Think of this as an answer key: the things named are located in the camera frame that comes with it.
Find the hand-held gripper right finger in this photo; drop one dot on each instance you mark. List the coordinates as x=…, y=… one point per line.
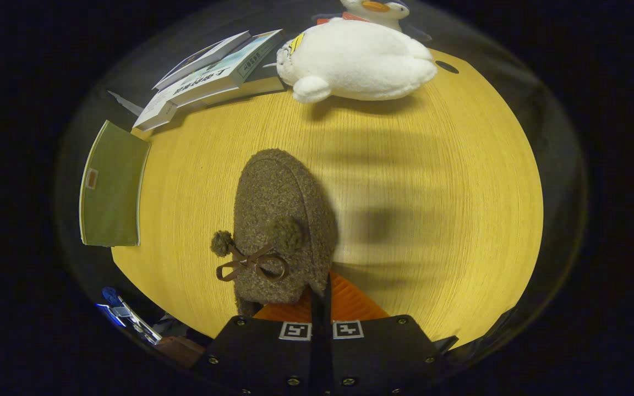
x=383, y=352

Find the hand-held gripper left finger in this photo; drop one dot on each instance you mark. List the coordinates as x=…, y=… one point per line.
x=262, y=352

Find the brown fuzzy shoe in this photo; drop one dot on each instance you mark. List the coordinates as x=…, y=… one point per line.
x=278, y=203

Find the pale green storage box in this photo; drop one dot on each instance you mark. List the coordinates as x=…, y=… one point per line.
x=113, y=187

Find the lit computer screen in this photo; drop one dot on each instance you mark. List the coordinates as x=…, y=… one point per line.
x=135, y=324

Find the small blue object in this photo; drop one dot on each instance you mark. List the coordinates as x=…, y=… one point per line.
x=109, y=295

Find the book with sky cover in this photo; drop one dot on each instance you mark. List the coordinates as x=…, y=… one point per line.
x=234, y=66

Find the white duck plush toy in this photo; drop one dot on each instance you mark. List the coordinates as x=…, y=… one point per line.
x=355, y=60

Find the book with blue photo cover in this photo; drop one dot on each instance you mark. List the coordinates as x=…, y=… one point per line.
x=212, y=52

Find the penguin plush toy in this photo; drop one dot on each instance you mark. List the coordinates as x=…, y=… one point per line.
x=377, y=11

